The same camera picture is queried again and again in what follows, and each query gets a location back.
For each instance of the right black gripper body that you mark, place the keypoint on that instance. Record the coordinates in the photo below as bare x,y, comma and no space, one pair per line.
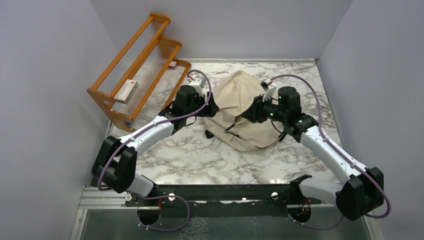
263,110

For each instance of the black metal base frame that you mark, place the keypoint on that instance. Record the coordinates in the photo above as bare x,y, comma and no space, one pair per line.
171,201

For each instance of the small red white card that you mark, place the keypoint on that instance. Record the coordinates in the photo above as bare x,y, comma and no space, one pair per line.
172,64

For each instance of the beige canvas backpack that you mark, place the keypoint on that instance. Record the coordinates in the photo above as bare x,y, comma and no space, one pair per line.
234,96

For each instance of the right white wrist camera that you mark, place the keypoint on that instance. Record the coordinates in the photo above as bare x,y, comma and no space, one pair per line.
269,87

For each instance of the white red small box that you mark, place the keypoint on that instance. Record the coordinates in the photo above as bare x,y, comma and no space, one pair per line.
127,91

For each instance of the orange wooden shelf rack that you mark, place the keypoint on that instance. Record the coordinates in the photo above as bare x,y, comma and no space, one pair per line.
144,58

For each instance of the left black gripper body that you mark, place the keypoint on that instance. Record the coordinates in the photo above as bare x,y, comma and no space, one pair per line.
199,102

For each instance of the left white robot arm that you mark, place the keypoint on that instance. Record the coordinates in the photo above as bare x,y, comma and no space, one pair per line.
115,165

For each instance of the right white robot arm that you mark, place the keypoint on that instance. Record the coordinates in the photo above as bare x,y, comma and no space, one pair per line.
338,162

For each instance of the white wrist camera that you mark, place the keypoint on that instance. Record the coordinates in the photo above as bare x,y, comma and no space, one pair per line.
197,82
269,87

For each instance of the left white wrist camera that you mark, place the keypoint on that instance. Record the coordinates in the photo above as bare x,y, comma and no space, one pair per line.
197,82

